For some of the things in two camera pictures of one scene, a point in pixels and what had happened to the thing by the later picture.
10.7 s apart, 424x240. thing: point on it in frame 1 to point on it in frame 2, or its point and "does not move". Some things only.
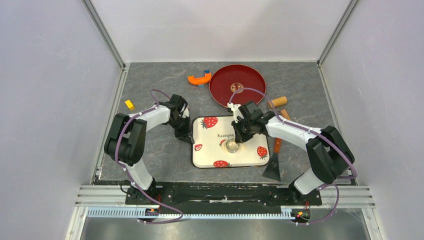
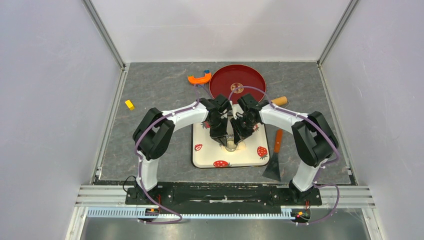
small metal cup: [231, 146] does not move
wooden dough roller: [278, 101] does not move
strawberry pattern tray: [213, 145] does not move
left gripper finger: [185, 134] to [222, 140]
